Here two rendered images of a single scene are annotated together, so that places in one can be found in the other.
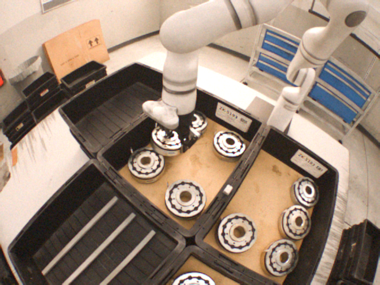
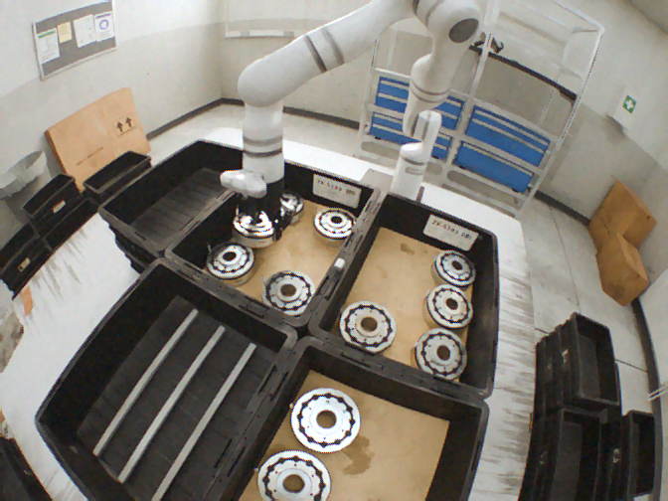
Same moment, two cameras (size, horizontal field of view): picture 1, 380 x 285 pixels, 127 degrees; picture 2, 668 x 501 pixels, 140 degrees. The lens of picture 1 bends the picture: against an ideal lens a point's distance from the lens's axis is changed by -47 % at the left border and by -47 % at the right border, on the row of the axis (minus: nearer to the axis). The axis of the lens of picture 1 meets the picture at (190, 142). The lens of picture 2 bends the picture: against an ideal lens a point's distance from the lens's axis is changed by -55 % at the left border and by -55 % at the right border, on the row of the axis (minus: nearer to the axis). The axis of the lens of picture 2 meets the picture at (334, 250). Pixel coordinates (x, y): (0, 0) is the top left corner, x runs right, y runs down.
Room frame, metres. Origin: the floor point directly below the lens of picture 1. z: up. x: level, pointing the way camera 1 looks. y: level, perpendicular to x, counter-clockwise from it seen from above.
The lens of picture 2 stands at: (-0.13, 0.00, 1.28)
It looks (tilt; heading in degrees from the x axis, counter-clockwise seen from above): 47 degrees down; 345
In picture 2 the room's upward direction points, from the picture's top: 9 degrees clockwise
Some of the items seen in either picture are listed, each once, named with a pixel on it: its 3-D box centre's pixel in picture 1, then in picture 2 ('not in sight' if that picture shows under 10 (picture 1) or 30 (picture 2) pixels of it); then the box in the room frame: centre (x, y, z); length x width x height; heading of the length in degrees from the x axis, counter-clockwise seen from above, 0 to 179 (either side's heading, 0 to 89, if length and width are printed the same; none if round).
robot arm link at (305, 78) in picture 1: (298, 83); (420, 136); (0.55, -0.39, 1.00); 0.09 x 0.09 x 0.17; 62
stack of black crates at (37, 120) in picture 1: (57, 119); (84, 246); (0.85, 1.25, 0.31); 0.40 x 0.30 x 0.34; 148
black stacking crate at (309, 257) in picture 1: (279, 208); (418, 290); (0.12, -0.25, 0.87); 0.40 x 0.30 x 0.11; 148
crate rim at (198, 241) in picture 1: (289, 202); (427, 274); (0.12, -0.25, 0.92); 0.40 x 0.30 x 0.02; 148
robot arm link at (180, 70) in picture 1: (182, 49); (262, 104); (0.32, 0.03, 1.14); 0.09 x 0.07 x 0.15; 179
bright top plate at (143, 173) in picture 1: (146, 162); (230, 258); (0.23, 0.11, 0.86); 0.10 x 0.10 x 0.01
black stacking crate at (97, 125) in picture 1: (122, 107); (188, 198); (0.44, 0.26, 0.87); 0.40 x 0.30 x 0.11; 148
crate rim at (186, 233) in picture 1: (189, 139); (282, 219); (0.28, 0.00, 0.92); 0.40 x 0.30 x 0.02; 148
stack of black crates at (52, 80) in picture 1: (45, 99); (61, 219); (1.06, 1.59, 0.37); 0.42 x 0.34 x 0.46; 148
